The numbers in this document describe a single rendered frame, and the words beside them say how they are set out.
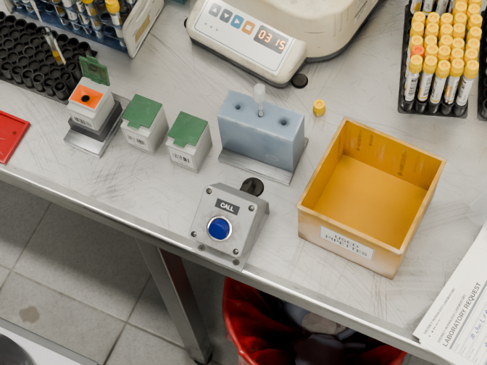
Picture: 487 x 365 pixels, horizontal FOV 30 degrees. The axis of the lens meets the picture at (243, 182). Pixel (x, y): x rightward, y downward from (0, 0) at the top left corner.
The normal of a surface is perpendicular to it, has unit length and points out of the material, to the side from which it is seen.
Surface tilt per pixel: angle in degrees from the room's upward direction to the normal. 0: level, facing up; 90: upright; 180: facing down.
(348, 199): 0
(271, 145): 90
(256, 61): 25
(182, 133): 0
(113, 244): 0
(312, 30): 90
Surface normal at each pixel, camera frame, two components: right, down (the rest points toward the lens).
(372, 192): -0.06, -0.41
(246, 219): -0.26, 0.06
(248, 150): -0.39, 0.85
